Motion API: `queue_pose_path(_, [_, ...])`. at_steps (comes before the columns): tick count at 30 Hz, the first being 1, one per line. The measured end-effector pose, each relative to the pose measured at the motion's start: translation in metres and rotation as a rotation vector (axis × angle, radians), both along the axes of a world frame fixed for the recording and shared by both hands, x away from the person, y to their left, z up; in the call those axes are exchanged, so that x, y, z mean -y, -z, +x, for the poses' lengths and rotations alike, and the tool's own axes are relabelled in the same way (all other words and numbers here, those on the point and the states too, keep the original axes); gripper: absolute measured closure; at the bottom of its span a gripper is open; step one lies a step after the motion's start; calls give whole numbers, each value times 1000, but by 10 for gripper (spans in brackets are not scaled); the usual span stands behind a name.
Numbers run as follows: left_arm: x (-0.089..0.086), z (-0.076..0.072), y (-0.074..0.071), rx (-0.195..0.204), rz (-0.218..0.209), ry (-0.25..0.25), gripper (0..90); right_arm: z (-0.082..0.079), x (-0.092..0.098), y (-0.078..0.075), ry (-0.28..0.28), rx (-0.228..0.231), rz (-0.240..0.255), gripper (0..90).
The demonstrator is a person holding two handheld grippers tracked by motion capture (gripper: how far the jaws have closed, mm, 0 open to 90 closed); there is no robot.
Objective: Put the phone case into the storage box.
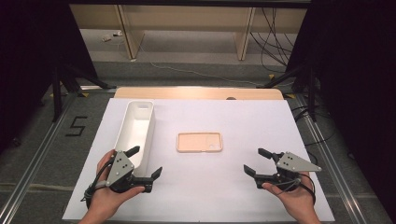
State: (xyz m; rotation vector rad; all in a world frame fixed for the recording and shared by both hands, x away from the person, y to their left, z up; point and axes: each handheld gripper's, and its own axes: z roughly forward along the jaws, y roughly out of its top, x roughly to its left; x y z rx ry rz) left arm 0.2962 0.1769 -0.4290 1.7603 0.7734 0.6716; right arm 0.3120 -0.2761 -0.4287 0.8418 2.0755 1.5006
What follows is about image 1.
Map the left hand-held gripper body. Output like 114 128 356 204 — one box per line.
106 149 154 194

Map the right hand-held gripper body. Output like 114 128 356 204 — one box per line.
253 150 323 192

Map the white plastic storage bin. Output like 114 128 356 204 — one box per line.
113 99 156 178

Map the beige phone case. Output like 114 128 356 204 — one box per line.
176 132 224 154

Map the person's right hand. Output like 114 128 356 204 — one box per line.
262 171 318 218

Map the person's left hand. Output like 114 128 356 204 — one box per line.
88 148 146 217

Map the white table sheet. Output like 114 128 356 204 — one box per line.
62 97 336 223

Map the black tripod stand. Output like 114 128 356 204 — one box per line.
256 63 319 123
39 62 118 123

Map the black curtain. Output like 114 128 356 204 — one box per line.
0 0 98 154
285 0 396 217

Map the light wooden desk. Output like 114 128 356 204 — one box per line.
69 3 308 62

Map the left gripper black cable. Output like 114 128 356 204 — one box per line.
79 155 118 203

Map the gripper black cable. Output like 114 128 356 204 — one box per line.
79 155 118 203
274 173 317 204

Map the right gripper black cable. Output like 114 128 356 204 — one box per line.
274 173 317 204

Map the metal floor rail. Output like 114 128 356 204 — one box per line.
293 93 370 224
0 91 78 224

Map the black floor cable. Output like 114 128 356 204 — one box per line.
291 105 339 166

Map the white floor cable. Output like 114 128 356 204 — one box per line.
137 43 294 89

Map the bundle of black cables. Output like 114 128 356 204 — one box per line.
249 7 297 75

